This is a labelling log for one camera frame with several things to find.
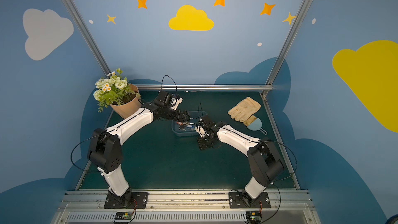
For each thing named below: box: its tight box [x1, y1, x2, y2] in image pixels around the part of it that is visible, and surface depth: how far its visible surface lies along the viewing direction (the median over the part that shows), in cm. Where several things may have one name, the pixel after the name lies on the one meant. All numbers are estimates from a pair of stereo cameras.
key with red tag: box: [176, 121, 188, 132], surface depth 104 cm
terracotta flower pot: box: [109, 83, 142, 119], surface depth 95 cm
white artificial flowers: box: [93, 67, 141, 113], surface depth 85 cm
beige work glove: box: [227, 96, 262, 123], surface depth 113 cm
